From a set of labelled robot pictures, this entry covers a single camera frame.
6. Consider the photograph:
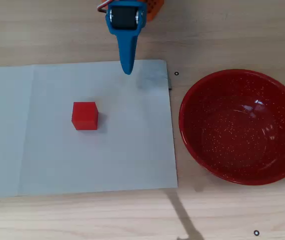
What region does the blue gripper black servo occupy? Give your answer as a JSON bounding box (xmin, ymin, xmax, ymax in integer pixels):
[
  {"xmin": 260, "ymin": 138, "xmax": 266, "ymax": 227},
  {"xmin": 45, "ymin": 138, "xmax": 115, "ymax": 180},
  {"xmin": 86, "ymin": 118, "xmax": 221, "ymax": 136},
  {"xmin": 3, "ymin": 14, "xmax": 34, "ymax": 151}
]
[{"xmin": 105, "ymin": 0, "xmax": 148, "ymax": 76}]

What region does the red cube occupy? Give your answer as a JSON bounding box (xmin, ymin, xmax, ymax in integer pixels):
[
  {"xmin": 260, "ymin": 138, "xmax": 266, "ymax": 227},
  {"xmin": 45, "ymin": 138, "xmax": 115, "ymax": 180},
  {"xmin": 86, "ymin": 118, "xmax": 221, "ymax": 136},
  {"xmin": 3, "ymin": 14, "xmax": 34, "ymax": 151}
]
[{"xmin": 71, "ymin": 101, "xmax": 99, "ymax": 131}]

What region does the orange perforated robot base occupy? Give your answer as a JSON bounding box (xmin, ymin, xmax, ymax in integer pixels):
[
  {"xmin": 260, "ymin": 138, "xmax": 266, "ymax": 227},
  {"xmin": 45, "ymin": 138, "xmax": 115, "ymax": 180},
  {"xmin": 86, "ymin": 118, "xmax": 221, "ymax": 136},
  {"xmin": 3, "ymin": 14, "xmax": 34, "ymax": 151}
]
[{"xmin": 143, "ymin": 0, "xmax": 166, "ymax": 22}]

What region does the red speckled bowl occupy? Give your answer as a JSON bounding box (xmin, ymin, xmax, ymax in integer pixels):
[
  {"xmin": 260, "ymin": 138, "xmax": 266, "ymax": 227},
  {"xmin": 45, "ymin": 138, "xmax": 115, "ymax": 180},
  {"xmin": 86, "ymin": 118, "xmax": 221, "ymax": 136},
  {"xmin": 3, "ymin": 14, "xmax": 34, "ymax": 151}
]
[{"xmin": 178, "ymin": 69, "xmax": 285, "ymax": 186}]

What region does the grey paper sheet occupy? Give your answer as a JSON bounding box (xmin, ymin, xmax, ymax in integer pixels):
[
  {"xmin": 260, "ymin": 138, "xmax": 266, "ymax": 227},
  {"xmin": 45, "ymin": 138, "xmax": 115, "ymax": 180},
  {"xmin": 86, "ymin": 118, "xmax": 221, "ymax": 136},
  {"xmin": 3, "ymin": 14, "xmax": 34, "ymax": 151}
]
[{"xmin": 0, "ymin": 59, "xmax": 179, "ymax": 199}]

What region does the white red servo cable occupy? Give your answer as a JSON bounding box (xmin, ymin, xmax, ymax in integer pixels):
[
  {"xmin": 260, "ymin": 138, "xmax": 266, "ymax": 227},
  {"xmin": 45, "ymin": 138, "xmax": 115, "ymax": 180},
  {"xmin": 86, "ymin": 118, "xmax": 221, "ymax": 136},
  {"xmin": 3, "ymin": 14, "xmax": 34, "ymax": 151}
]
[{"xmin": 96, "ymin": 0, "xmax": 111, "ymax": 14}]

